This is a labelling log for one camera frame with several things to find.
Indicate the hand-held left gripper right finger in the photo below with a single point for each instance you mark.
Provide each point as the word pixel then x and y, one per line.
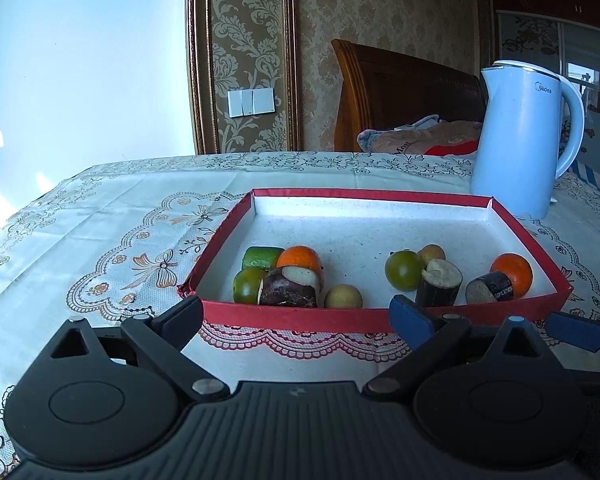
pixel 411 321

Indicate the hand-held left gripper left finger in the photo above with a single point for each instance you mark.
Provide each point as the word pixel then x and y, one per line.
pixel 180 322

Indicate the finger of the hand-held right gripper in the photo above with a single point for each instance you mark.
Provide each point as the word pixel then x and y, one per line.
pixel 577 332

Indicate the green tomato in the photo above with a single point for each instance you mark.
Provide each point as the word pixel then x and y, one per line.
pixel 402 270
pixel 247 285

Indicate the small yellow-brown round fruit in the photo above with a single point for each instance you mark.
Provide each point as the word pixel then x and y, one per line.
pixel 431 252
pixel 342 297

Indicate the orange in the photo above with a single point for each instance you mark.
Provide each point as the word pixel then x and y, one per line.
pixel 300 257
pixel 517 270

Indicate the green cucumber piece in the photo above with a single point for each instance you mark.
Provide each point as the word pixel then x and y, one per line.
pixel 260 257

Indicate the shallow red cardboard box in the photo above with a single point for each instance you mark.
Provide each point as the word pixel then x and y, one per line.
pixel 290 316

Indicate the embroidered cream tablecloth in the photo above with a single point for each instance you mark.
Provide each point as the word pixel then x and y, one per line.
pixel 105 220

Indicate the striped cloth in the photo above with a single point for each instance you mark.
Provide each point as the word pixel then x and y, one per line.
pixel 595 172

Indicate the red cloth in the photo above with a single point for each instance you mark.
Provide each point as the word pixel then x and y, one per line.
pixel 450 150

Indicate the patterned cushion on chair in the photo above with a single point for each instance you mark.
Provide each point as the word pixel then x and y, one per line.
pixel 430 135

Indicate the light blue electric kettle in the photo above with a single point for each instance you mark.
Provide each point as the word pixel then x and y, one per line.
pixel 515 150

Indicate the brown wooden headboard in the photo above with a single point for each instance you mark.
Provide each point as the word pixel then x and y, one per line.
pixel 405 90

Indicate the white wall switch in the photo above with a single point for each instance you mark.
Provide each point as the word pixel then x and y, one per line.
pixel 251 102

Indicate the gilded wall frame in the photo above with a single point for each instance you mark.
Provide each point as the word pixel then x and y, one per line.
pixel 197 60

